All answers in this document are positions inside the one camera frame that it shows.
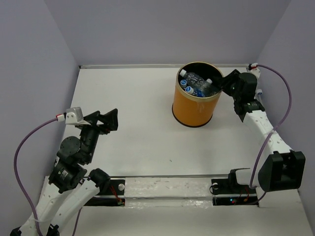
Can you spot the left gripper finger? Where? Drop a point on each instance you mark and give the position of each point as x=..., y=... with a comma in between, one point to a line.
x=111, y=122
x=110, y=115

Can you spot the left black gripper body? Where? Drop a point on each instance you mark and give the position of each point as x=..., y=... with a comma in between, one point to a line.
x=91, y=133

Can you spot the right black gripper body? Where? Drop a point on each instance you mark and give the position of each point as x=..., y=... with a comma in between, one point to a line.
x=236, y=94

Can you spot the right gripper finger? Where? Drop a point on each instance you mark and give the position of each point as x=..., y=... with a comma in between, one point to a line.
x=231, y=77
x=226, y=85

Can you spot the blue label bottle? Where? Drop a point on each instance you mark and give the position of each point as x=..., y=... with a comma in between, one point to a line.
x=201, y=91

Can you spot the orange bin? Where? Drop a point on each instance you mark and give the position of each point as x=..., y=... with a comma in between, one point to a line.
x=189, y=110

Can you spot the clear bottle front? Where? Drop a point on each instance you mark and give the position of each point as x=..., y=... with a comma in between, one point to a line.
x=193, y=79

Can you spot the clear bottle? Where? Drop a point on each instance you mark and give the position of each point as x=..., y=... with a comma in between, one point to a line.
x=183, y=83
x=193, y=79
x=258, y=94

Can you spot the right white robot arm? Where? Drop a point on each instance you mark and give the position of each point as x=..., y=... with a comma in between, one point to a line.
x=277, y=166

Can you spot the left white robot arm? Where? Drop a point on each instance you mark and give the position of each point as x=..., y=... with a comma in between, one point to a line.
x=69, y=185

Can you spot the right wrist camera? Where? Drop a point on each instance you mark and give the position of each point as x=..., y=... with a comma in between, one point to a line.
x=253, y=69

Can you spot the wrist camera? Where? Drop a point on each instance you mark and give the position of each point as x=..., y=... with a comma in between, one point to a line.
x=253, y=69
x=72, y=116

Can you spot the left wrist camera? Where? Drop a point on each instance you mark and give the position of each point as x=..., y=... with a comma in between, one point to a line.
x=72, y=116

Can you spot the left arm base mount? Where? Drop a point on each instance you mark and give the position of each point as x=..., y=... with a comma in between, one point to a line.
x=111, y=196

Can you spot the metal rail front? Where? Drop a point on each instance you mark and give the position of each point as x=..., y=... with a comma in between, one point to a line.
x=170, y=176

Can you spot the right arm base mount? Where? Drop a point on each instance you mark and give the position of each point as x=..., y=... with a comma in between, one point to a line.
x=226, y=194

